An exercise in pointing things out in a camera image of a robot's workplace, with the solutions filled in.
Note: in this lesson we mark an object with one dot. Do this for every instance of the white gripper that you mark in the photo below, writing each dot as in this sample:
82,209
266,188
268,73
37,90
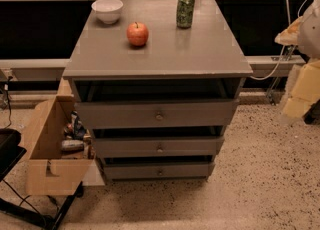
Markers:
310,35

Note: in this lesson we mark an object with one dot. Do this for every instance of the grey drawer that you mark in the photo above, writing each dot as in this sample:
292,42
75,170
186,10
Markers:
147,114
159,171
156,147

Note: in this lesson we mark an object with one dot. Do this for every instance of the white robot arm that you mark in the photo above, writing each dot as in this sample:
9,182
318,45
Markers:
309,45

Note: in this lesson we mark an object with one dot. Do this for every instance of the grey drawer cabinet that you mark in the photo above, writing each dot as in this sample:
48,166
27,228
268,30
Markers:
203,62

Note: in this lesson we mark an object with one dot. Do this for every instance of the grey top drawer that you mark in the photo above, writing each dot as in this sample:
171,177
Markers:
147,114

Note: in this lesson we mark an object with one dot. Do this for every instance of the grey bottom drawer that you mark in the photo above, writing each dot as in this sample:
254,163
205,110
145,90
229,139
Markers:
159,171

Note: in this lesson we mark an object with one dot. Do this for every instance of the green soda can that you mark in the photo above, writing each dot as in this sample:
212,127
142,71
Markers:
184,13

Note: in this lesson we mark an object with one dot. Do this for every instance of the red apple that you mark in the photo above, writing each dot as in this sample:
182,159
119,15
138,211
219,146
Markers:
137,34

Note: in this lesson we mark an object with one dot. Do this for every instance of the white ceramic bowl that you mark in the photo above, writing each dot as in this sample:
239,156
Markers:
107,11

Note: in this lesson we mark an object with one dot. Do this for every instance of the dark bottle in box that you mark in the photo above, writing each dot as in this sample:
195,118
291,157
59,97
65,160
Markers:
78,129

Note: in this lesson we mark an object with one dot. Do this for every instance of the silver can in box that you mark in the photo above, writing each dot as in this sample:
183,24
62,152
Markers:
72,145

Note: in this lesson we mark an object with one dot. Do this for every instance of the cardboard box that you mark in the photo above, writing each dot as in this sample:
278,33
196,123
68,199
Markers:
49,170

